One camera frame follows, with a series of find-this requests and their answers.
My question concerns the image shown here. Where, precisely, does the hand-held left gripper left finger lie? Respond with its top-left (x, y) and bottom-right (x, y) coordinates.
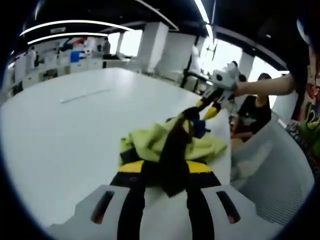
top-left (47, 160), bottom-right (146, 240)

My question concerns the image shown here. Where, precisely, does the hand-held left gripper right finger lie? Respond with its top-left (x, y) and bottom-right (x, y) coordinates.
top-left (185, 161), bottom-right (284, 240)

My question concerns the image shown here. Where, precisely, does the yellow-green and black garment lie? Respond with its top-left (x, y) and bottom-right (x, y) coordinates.
top-left (118, 106), bottom-right (229, 199)

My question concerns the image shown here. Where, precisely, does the white template strip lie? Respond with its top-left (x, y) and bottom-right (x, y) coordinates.
top-left (59, 88), bottom-right (113, 104)

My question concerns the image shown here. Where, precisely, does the long ceiling light strip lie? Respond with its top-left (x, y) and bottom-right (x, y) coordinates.
top-left (19, 19), bottom-right (137, 37)
top-left (26, 31), bottom-right (111, 46)
top-left (193, 0), bottom-right (216, 40)

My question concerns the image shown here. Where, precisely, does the white mesh chair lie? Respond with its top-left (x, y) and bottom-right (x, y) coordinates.
top-left (230, 116), bottom-right (316, 227)

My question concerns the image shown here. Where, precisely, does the white square pillar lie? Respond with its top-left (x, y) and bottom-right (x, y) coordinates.
top-left (136, 21), bottom-right (170, 74)

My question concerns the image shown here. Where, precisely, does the person's printed dark clothing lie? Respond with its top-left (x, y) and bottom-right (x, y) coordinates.
top-left (286, 14), bottom-right (320, 181)

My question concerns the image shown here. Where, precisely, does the blue storage box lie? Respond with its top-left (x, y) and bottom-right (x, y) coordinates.
top-left (70, 50), bottom-right (85, 64)

